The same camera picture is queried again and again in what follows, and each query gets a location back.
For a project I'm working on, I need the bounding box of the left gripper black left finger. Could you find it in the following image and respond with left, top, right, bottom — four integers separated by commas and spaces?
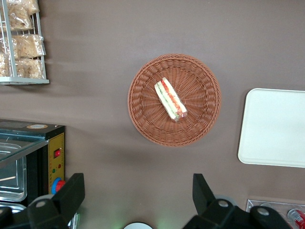
0, 173, 86, 229

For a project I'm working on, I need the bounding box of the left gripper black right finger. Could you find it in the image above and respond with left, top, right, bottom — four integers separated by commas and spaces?
182, 173, 293, 229

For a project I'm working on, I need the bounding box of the sandwich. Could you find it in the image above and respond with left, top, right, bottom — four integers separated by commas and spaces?
154, 77, 188, 123

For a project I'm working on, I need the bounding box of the cream rectangular tray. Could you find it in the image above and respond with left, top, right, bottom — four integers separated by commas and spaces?
237, 88, 305, 168

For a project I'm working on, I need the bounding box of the round brown wicker basket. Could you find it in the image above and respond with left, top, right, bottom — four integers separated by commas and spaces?
127, 53, 222, 147

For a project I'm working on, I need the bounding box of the tray of packaged snacks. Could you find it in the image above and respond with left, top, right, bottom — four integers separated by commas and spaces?
0, 0, 50, 86

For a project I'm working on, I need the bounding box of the empty steel pan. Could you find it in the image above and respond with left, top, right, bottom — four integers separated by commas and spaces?
0, 202, 26, 215

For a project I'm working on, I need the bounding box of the steel pan with skewer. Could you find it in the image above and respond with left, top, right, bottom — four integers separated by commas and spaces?
0, 156, 28, 203

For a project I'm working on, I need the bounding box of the black yellow food warmer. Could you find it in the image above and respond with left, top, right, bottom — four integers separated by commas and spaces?
0, 118, 81, 227

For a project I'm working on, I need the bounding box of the clear acrylic bottle rack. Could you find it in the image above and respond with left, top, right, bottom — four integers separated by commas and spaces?
245, 199, 305, 229

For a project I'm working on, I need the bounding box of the clear bag of crackers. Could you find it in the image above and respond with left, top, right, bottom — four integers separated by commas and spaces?
0, 52, 10, 77
11, 34, 46, 60
6, 4, 34, 31
23, 0, 40, 15
14, 58, 45, 80
0, 36, 19, 60

